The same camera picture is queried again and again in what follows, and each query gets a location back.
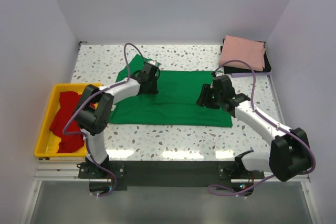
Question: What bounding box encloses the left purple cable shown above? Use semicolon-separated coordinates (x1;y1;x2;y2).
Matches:
62;42;161;197

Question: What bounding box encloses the folded pink t-shirt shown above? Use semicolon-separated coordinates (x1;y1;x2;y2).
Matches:
219;35;265;71

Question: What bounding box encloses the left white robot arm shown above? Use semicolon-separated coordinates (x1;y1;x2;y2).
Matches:
74;61;160;178

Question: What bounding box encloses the folded lavender t-shirt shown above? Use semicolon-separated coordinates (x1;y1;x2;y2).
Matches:
231;71;271;78

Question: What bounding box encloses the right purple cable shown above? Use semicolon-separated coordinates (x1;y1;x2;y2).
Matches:
207;60;317;196

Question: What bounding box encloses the green t-shirt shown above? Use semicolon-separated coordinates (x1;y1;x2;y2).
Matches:
109;70;233;127

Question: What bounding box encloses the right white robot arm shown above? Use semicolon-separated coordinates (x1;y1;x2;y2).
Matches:
196;75;316;182

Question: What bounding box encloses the folded black t-shirt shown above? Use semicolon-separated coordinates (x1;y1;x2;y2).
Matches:
220;39;271;73

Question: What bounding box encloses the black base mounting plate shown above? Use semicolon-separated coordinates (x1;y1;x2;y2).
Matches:
77;160;264;193

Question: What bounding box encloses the red t-shirt in bin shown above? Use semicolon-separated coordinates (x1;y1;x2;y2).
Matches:
49;91;95;154

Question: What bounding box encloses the yellow plastic bin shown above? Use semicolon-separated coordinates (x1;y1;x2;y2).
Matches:
34;83;88;158

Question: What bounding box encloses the purple cable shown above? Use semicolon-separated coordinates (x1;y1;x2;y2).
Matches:
62;42;161;197
207;60;317;196

